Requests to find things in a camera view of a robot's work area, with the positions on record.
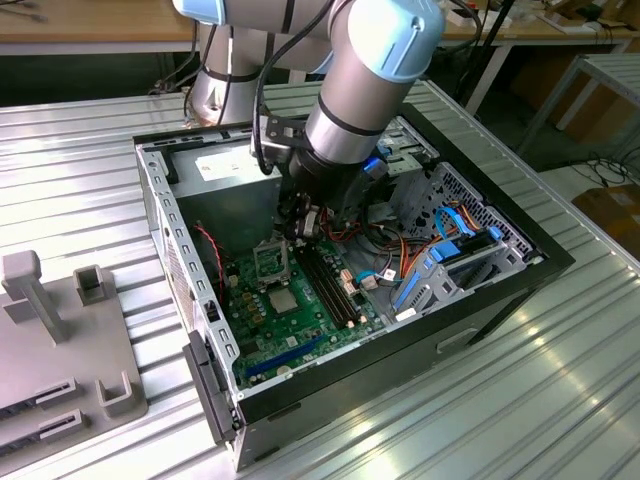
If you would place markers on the black disk in blue carrier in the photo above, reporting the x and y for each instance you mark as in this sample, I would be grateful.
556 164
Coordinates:
445 252

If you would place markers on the black plastic case bezel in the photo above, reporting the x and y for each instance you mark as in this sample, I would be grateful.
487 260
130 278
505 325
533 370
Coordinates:
207 395

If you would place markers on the blue plastic disk carrier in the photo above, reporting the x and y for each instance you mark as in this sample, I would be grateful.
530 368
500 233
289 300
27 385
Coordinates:
386 147

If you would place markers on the blue expansion slot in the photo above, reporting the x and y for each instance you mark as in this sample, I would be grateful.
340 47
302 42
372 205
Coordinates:
285 357

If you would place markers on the perforated metal disk bay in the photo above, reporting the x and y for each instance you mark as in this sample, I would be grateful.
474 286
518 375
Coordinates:
470 192

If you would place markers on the grey power supply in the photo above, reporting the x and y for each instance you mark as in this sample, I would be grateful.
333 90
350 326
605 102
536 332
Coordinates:
225 220

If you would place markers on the grey metal drive cage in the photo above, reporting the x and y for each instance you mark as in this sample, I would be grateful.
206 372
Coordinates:
410 190

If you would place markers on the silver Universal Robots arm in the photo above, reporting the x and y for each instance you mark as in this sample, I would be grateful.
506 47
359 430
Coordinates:
360 100

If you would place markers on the blue plastic bracket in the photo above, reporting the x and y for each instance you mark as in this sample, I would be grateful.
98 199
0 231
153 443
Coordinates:
406 292

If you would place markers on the silver CPU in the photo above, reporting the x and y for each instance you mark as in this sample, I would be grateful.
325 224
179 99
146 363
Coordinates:
283 301

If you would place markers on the cardboard box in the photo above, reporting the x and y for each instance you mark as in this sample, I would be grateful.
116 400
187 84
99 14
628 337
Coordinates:
617 220

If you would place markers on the grey metal frame table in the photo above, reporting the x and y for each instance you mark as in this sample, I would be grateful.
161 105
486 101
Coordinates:
617 67

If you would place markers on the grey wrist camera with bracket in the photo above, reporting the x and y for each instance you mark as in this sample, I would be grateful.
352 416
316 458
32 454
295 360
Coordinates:
280 130

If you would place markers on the black RAM slot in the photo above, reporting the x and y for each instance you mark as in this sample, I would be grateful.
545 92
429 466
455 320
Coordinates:
319 288
340 281
326 286
333 283

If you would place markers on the white box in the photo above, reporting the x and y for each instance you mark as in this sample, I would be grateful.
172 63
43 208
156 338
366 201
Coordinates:
457 21

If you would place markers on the black tripod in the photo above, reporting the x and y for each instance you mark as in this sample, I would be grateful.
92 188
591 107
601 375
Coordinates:
494 32

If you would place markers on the wooden desk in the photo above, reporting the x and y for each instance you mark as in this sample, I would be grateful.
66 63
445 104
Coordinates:
75 20

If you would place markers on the green motherboard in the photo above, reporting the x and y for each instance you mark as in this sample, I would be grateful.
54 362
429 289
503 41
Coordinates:
300 330

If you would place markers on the black open PC case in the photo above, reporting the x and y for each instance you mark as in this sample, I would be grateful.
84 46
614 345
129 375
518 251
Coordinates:
355 395

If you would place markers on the grey parts rack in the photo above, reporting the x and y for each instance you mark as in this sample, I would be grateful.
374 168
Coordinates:
60 365

